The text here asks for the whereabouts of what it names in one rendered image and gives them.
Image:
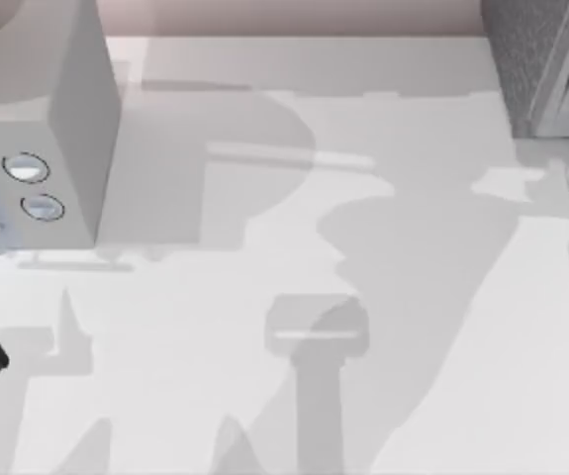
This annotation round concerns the pale microwave oven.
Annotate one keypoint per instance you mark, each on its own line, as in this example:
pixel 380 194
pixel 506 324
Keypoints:
pixel 71 123

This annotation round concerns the grey cabinet with dark inside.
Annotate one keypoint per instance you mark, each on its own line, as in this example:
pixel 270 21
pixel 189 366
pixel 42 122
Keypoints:
pixel 536 64

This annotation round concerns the large round microwave knob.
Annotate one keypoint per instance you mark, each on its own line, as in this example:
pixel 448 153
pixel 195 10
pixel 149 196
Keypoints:
pixel 26 167

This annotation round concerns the small round microwave knob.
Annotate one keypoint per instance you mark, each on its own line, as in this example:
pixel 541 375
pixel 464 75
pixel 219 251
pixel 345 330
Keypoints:
pixel 42 207

